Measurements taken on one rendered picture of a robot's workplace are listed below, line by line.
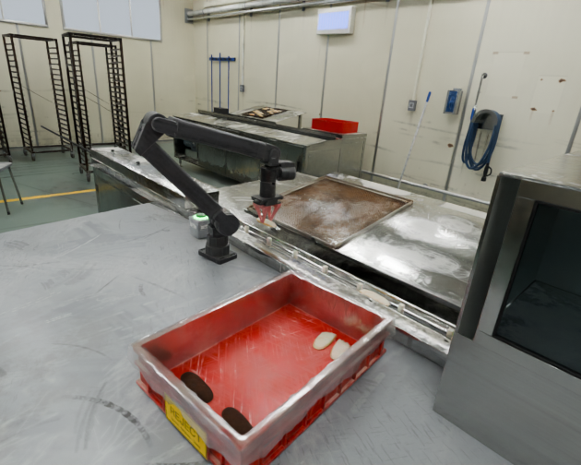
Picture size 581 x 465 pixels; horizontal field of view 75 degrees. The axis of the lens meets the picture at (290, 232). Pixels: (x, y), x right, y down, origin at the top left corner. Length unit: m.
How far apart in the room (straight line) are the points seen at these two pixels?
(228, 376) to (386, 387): 0.34
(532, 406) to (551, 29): 4.26
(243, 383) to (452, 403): 0.41
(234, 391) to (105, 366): 0.29
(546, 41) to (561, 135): 0.91
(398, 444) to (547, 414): 0.24
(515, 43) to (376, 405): 4.35
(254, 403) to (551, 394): 0.50
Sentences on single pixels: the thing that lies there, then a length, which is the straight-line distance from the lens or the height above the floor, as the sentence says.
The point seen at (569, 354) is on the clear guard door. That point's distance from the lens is 0.72.
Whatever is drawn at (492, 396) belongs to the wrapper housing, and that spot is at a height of 0.93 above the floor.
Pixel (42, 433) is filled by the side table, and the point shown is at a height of 0.82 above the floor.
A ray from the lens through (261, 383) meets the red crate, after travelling 0.84.
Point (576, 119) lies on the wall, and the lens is 4.63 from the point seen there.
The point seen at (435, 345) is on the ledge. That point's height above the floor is 0.86.
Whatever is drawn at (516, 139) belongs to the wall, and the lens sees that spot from 4.75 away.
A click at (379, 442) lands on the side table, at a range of 0.79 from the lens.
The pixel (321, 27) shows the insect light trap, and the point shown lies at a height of 2.18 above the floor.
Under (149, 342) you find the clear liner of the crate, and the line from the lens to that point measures 0.81.
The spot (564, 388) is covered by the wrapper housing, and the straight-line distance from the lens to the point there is 0.74.
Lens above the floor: 1.41
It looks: 22 degrees down
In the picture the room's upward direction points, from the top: 4 degrees clockwise
